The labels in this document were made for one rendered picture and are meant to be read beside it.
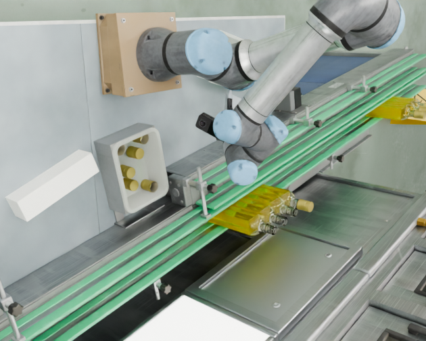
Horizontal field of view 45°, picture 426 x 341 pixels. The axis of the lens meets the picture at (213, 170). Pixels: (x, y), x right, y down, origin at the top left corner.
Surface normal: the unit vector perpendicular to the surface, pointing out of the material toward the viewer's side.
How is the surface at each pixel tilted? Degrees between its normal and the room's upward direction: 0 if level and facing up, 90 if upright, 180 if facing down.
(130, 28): 5
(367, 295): 90
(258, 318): 90
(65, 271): 90
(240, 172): 45
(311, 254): 90
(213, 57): 9
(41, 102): 0
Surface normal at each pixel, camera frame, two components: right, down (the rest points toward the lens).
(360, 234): -0.13, -0.91
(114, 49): -0.67, 0.23
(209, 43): 0.67, 0.08
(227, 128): -0.64, -0.14
